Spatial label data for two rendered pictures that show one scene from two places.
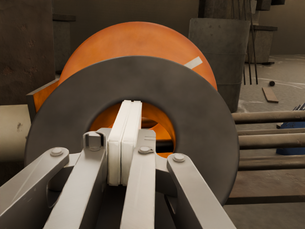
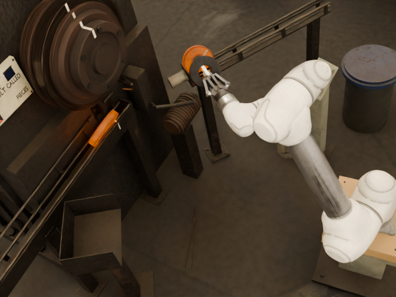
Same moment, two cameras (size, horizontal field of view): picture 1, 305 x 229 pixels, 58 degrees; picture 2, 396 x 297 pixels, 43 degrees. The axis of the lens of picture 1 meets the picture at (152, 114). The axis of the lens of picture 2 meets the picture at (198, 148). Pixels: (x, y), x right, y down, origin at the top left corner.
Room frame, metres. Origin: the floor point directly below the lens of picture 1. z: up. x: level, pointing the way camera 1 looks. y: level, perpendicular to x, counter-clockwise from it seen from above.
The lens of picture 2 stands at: (-1.52, 0.56, 2.32)
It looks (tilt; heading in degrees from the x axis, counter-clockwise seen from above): 51 degrees down; 346
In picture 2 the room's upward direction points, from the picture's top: 14 degrees counter-clockwise
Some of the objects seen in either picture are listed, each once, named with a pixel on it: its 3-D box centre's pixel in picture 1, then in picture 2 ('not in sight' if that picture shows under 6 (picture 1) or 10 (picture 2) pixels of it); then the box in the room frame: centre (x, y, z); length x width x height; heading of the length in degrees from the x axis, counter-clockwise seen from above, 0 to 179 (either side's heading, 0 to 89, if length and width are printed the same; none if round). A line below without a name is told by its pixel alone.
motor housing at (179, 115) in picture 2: not in sight; (188, 137); (0.21, 0.17, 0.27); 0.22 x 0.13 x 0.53; 126
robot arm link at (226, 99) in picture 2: not in sight; (228, 104); (-0.06, 0.01, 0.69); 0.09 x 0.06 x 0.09; 90
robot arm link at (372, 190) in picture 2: not in sight; (376, 195); (-0.72, -0.29, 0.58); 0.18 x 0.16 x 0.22; 115
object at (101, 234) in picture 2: not in sight; (114, 266); (-0.36, 0.78, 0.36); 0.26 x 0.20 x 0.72; 161
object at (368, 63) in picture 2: not in sight; (368, 91); (0.02, -0.85, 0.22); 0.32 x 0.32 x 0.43
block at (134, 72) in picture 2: not in sight; (138, 89); (0.28, 0.34, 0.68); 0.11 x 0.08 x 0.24; 36
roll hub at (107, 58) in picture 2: not in sight; (100, 58); (0.05, 0.46, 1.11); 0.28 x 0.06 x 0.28; 126
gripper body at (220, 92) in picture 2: not in sight; (220, 93); (0.02, 0.02, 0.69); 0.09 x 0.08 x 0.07; 0
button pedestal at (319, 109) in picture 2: not in sight; (317, 118); (-0.07, -0.46, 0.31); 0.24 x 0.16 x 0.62; 126
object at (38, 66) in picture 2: not in sight; (81, 52); (0.13, 0.52, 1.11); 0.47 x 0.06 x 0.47; 126
